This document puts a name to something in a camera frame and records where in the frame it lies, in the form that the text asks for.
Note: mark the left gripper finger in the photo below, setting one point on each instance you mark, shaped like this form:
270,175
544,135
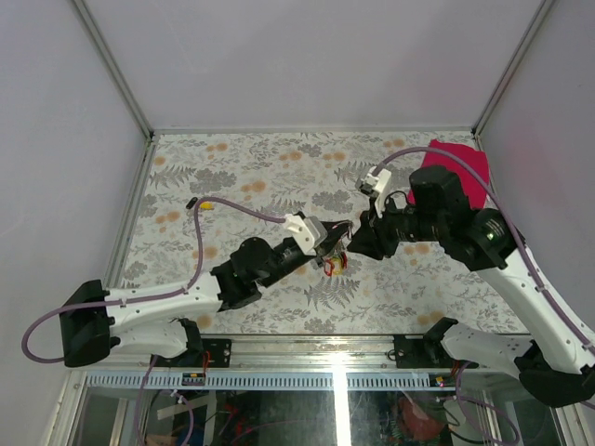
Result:
329,236
338,250

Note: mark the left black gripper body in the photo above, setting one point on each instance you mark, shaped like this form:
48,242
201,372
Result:
289,263

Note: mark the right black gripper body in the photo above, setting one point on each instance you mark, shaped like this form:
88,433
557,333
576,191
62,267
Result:
396,224

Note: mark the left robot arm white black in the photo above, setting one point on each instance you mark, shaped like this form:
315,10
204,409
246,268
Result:
161,321

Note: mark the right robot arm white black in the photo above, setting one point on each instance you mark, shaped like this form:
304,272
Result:
556,364

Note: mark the red window key tag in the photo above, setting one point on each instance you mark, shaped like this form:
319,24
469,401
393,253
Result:
333,266

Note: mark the red folded cloth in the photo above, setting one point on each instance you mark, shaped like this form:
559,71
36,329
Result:
476,160

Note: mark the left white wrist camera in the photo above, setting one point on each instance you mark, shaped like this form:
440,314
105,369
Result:
307,232

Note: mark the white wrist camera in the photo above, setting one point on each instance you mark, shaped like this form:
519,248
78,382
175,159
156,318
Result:
375,184
307,232

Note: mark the yellow key tag on ring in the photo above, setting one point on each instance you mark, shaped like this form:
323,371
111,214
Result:
343,267

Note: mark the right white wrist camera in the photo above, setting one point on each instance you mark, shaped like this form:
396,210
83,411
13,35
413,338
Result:
375,184

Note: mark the aluminium front rail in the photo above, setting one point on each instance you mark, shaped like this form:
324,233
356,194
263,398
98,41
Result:
284,362

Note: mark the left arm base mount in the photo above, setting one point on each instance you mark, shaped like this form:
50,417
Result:
196,350

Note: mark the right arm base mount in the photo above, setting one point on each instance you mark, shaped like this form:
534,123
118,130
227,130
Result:
422,351

